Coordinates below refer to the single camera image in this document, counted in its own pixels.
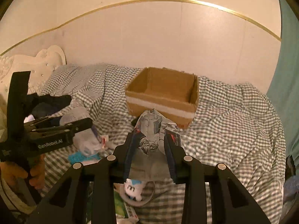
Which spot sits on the teal blister pack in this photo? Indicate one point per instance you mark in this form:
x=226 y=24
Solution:
x=85 y=160

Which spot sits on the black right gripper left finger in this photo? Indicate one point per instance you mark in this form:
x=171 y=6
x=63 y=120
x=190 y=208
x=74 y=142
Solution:
x=66 y=202

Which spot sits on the green white box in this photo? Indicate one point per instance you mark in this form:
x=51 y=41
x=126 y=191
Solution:
x=124 y=213

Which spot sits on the brown cardboard box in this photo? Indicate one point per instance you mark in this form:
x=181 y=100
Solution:
x=172 y=93

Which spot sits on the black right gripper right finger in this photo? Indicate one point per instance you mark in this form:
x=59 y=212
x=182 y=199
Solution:
x=230 y=200

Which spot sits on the white cartoon plush toy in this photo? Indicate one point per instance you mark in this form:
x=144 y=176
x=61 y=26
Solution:
x=134 y=189

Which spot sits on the white tufted headboard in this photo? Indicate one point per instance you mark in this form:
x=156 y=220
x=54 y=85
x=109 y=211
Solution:
x=41 y=67

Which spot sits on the teal curtain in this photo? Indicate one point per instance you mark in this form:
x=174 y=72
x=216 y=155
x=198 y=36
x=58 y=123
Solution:
x=283 y=91

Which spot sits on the comic print paper packet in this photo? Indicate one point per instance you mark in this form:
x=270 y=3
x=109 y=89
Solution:
x=153 y=124

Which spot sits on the person's left hand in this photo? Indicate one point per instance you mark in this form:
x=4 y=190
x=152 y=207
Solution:
x=11 y=172

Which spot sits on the black clothing pile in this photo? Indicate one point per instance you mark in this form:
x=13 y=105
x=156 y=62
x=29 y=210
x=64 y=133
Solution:
x=45 y=105

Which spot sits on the grey checked bed quilt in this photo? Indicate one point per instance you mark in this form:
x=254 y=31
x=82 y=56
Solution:
x=234 y=124

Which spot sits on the clear plastic bag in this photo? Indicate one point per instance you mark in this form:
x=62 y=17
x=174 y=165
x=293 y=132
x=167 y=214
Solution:
x=85 y=141

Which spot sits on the red white sachet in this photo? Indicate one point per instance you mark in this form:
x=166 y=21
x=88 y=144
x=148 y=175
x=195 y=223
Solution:
x=104 y=141

